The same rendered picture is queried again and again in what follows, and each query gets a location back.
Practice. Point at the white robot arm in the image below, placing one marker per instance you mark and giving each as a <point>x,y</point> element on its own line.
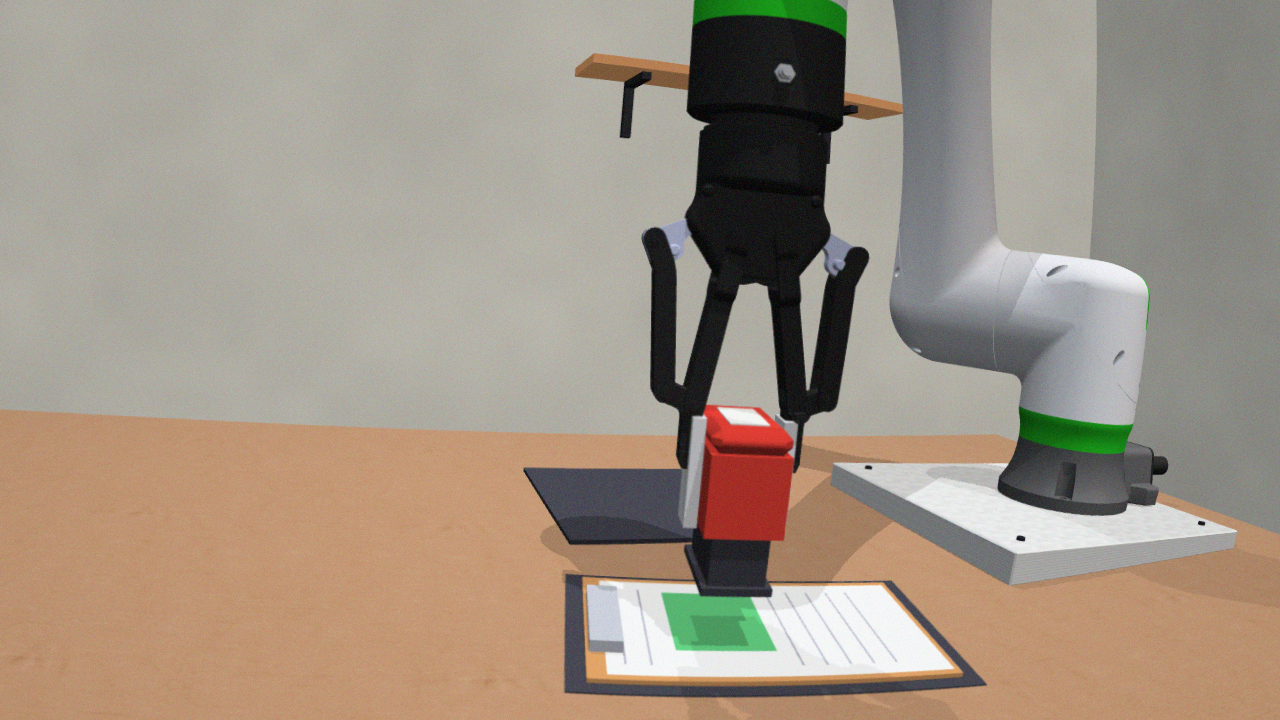
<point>1072,330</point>

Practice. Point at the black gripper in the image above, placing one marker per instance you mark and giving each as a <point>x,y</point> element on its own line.
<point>755,218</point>

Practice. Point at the red self-inking stamp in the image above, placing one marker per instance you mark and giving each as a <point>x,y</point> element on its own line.
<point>743,504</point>

